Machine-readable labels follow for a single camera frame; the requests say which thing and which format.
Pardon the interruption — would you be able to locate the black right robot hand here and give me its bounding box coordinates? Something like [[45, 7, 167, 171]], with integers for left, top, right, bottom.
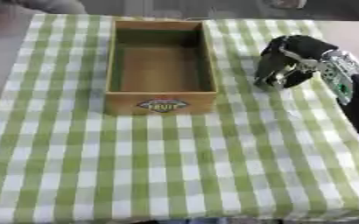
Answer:
[[253, 34, 341, 91]]

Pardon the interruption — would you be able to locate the tan cardboard box green inside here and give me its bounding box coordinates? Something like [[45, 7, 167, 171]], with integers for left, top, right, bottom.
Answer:
[[102, 19, 220, 116]]

